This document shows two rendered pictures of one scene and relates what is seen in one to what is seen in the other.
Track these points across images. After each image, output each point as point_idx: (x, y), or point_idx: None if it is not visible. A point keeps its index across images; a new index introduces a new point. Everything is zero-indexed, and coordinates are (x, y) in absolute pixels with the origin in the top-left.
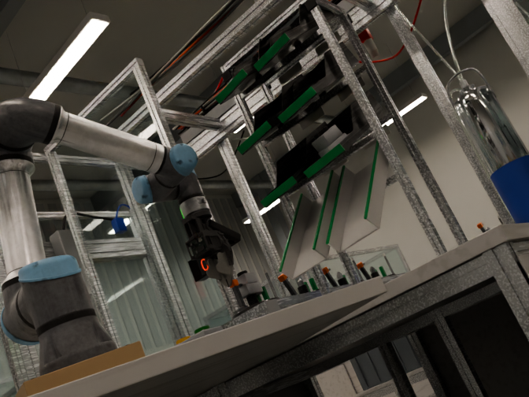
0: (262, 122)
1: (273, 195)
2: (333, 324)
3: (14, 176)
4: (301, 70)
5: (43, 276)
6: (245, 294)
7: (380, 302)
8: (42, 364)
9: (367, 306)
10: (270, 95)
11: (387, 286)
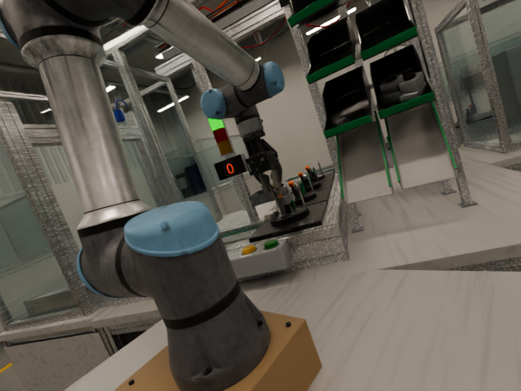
0: (311, 55)
1: (340, 129)
2: (439, 269)
3: (82, 66)
4: (333, 13)
5: (181, 248)
6: (284, 204)
7: (503, 259)
8: (184, 373)
9: (486, 260)
10: (300, 32)
11: (517, 247)
